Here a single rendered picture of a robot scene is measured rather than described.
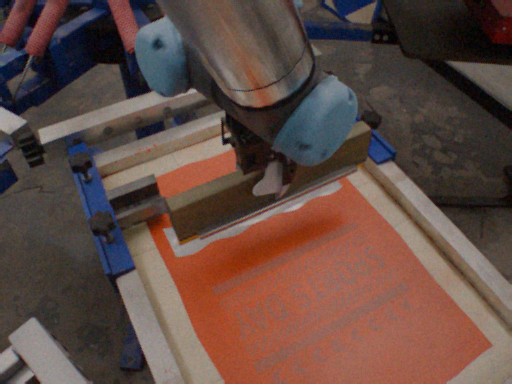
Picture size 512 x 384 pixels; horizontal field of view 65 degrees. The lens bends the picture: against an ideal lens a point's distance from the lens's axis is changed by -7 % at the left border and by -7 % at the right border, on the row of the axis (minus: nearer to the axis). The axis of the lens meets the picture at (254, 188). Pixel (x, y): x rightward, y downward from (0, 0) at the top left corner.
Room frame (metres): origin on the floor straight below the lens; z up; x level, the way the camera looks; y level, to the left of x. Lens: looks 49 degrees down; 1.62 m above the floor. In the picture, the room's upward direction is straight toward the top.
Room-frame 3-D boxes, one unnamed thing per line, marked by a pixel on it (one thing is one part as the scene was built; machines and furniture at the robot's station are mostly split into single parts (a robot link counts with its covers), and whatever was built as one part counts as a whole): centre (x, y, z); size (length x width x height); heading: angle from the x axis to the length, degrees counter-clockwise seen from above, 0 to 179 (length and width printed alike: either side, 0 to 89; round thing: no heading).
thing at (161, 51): (0.38, 0.05, 1.39); 0.11 x 0.11 x 0.08; 42
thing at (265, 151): (0.45, -0.01, 1.23); 0.09 x 0.08 x 0.12; 118
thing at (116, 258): (0.48, 0.29, 0.98); 0.30 x 0.05 x 0.07; 28
